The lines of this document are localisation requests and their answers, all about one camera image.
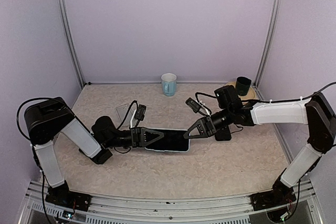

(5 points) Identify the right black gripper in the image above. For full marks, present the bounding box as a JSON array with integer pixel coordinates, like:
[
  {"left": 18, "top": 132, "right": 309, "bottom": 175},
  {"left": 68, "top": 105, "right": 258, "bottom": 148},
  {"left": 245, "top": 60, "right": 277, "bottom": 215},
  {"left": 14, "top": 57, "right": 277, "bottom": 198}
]
[{"left": 184, "top": 105, "right": 233, "bottom": 137}]

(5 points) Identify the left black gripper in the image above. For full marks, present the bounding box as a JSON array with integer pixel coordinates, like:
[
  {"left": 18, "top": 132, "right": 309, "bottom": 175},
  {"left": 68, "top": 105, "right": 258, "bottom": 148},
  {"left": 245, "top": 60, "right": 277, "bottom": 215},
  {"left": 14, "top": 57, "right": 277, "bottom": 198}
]
[{"left": 105, "top": 127, "right": 165, "bottom": 148}]

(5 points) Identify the light blue phone case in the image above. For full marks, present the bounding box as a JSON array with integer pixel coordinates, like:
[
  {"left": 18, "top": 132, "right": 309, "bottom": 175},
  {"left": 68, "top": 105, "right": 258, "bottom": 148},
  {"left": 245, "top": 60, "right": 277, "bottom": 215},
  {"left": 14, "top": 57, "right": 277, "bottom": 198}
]
[{"left": 144, "top": 129, "right": 191, "bottom": 153}]

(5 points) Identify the clear phone case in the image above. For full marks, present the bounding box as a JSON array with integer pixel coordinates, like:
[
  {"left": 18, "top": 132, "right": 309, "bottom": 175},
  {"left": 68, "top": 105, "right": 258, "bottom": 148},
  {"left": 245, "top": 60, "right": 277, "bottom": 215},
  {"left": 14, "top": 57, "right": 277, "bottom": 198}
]
[{"left": 115, "top": 104, "right": 131, "bottom": 122}]

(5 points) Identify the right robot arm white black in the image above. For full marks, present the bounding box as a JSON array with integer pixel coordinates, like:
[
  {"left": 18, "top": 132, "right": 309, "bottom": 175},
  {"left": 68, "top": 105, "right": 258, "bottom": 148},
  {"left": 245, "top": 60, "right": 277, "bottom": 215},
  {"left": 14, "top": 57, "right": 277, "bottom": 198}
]
[{"left": 184, "top": 85, "right": 335, "bottom": 205}]

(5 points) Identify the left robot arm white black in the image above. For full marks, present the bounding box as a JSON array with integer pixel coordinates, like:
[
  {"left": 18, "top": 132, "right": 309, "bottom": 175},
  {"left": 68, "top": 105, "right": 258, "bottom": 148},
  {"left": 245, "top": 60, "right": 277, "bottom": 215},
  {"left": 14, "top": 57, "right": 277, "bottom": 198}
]
[{"left": 16, "top": 97, "right": 164, "bottom": 206}]

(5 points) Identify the light blue mug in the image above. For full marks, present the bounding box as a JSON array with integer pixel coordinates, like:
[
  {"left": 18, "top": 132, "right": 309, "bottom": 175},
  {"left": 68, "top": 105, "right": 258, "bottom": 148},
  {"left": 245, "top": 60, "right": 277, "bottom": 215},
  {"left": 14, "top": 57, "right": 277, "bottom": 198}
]
[{"left": 161, "top": 73, "right": 177, "bottom": 97}]

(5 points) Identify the dark green cup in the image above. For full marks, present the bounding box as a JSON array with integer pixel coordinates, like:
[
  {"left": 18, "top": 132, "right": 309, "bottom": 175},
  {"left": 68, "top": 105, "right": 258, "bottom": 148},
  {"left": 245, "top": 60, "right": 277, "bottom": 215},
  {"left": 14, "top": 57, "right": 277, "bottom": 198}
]
[{"left": 235, "top": 77, "right": 251, "bottom": 96}]

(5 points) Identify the beige plate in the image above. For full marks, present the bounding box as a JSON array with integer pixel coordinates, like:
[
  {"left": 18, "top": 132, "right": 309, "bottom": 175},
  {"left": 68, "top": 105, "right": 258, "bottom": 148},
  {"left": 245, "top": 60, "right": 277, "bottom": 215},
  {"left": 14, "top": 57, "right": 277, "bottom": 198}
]
[{"left": 224, "top": 81, "right": 257, "bottom": 101}]

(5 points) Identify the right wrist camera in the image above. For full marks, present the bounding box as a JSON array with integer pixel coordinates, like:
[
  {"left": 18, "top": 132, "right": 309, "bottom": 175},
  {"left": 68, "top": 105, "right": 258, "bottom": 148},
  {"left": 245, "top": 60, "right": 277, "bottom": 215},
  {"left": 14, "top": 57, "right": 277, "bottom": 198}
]
[{"left": 185, "top": 98, "right": 211, "bottom": 116}]

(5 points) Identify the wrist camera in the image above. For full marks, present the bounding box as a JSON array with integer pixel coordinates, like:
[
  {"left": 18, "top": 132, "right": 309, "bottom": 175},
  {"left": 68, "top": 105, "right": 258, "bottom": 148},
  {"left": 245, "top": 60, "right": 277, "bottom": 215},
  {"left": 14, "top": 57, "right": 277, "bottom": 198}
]
[
  {"left": 185, "top": 98, "right": 211, "bottom": 116},
  {"left": 130, "top": 104, "right": 146, "bottom": 129}
]

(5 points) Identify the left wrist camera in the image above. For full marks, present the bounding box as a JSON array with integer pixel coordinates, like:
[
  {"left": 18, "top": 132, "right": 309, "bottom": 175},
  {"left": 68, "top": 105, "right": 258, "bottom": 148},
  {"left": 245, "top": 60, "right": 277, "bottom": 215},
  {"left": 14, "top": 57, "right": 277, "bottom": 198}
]
[{"left": 130, "top": 104, "right": 146, "bottom": 129}]

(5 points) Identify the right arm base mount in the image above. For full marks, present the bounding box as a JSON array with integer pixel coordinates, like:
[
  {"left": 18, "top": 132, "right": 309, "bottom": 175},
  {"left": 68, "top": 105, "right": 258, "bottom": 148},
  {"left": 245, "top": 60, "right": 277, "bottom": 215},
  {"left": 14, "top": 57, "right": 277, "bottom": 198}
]
[{"left": 250, "top": 176, "right": 297, "bottom": 211}]

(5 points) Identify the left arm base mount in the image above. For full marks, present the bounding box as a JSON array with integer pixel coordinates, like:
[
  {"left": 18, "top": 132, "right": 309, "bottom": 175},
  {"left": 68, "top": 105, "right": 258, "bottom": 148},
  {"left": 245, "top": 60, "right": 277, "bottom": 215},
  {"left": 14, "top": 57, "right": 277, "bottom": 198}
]
[{"left": 45, "top": 181, "right": 92, "bottom": 212}]

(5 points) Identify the right aluminium frame post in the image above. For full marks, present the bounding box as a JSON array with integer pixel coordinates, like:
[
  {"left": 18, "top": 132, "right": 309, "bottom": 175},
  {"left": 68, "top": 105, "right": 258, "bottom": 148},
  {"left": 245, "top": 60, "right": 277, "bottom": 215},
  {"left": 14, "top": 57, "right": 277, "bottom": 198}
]
[{"left": 254, "top": 0, "right": 281, "bottom": 89}]

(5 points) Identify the aluminium frame post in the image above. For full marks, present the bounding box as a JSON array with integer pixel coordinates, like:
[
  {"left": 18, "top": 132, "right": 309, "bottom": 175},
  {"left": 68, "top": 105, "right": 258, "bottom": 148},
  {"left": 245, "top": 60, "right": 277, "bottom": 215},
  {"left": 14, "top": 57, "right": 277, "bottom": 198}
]
[
  {"left": 254, "top": 0, "right": 281, "bottom": 89},
  {"left": 57, "top": 0, "right": 86, "bottom": 88}
]

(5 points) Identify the left aluminium frame post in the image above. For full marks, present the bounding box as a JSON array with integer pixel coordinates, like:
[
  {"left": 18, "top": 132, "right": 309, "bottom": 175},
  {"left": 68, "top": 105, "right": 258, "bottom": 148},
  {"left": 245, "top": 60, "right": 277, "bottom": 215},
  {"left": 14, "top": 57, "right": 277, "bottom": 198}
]
[{"left": 57, "top": 0, "right": 86, "bottom": 88}]

